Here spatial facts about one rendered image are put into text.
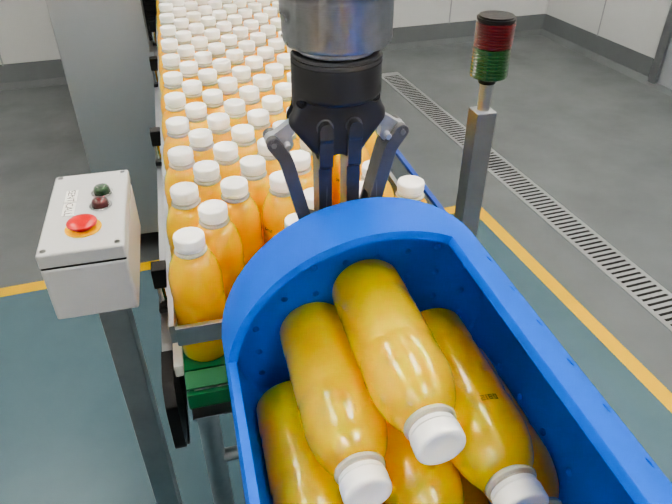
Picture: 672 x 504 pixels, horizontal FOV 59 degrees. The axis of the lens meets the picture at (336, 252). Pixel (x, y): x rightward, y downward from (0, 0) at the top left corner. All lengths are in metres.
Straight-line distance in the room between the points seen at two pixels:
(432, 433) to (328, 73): 0.28
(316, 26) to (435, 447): 0.31
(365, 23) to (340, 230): 0.16
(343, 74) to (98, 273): 0.43
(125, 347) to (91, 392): 1.19
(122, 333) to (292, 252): 0.49
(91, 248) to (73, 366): 1.52
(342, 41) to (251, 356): 0.32
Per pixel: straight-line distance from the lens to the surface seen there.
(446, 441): 0.45
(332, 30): 0.46
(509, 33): 1.05
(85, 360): 2.27
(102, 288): 0.80
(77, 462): 1.99
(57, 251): 0.78
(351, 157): 0.53
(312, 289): 0.58
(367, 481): 0.47
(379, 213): 0.52
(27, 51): 4.90
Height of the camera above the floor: 1.51
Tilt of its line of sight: 35 degrees down
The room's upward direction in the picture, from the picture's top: straight up
